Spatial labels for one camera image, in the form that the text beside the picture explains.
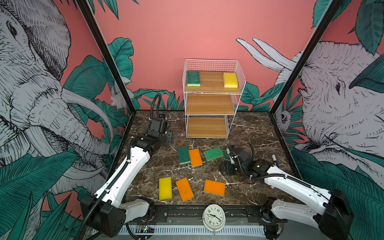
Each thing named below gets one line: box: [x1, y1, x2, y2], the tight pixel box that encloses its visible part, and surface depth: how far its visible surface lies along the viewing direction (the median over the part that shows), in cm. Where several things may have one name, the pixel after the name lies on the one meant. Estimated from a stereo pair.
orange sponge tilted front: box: [175, 177, 194, 202], surface depth 83 cm
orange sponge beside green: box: [189, 148, 203, 167], surface depth 95 cm
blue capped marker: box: [271, 154, 279, 168], surface depth 95 cm
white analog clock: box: [199, 204, 229, 236], surface depth 71 cm
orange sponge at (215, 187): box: [203, 179, 226, 196], surface depth 85 cm
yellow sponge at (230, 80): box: [223, 72, 238, 88], surface depth 78 cm
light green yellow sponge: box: [203, 146, 224, 162], surface depth 98 cm
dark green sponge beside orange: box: [177, 145, 191, 165], surface depth 97 cm
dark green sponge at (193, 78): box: [187, 71, 201, 87], surface depth 78 cm
